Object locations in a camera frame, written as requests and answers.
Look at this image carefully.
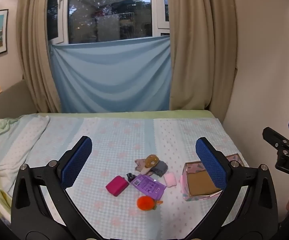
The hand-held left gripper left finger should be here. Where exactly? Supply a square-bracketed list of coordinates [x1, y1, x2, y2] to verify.
[11, 135, 102, 240]

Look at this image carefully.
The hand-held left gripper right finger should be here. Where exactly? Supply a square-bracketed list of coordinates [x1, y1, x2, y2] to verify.
[187, 137, 278, 240]

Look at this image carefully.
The patterned cardboard box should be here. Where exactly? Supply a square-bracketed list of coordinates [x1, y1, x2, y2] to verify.
[181, 153, 245, 202]

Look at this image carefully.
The pink soft roll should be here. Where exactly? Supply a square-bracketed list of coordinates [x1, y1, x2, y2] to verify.
[164, 172, 178, 188]

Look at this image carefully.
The magenta pouch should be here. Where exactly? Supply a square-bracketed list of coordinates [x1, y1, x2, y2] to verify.
[106, 175, 130, 197]

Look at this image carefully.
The brown plush toy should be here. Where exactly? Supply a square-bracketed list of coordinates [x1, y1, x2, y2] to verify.
[144, 154, 160, 169]

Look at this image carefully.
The purple packet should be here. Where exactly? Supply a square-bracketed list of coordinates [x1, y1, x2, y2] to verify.
[131, 174, 167, 200]

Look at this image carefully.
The orange plush ball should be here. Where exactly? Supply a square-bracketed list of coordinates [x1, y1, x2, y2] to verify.
[137, 196, 164, 212]

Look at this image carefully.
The grey folded cloth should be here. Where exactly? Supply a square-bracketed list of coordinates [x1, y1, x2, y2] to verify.
[149, 160, 169, 178]

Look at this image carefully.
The pink folded cloth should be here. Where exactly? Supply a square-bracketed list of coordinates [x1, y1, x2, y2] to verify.
[134, 158, 150, 174]

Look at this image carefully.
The light blue pillow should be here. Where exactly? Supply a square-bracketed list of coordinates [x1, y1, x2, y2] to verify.
[0, 115, 50, 196]

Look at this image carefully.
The light green bed sheet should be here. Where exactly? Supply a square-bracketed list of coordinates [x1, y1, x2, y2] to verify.
[0, 110, 215, 224]

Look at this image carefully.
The beige headboard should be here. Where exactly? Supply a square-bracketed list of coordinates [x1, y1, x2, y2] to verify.
[0, 79, 39, 128]

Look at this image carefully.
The light blue hanging cloth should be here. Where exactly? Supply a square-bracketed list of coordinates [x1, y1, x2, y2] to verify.
[50, 35, 172, 113]

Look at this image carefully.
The beige curtain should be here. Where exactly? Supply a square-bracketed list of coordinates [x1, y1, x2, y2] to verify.
[166, 0, 239, 111]
[16, 0, 71, 113]

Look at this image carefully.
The white framed window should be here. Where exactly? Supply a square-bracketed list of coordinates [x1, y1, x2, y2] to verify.
[47, 0, 171, 45]

